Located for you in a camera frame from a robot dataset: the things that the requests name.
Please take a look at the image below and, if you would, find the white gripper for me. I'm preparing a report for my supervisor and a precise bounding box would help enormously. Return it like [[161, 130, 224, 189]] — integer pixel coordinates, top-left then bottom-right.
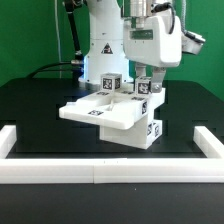
[[123, 16, 182, 93]]

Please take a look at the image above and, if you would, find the white chair back frame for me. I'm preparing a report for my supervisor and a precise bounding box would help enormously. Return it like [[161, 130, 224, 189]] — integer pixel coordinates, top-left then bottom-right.
[[59, 89, 165, 130]]

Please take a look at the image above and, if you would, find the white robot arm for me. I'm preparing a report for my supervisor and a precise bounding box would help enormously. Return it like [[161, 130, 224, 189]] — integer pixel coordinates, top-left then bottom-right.
[[79, 0, 182, 90]]

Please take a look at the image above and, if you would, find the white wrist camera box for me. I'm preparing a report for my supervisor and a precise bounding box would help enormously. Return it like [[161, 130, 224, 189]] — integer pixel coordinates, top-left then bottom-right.
[[182, 31, 206, 55]]

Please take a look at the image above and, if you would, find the black cable bundle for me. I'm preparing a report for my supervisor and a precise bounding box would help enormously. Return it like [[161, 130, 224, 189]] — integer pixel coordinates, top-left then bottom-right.
[[25, 0, 84, 80]]

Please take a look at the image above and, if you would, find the white U-shaped fence frame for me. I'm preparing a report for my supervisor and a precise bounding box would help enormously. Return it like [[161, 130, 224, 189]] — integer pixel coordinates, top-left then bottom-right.
[[0, 125, 224, 184]]

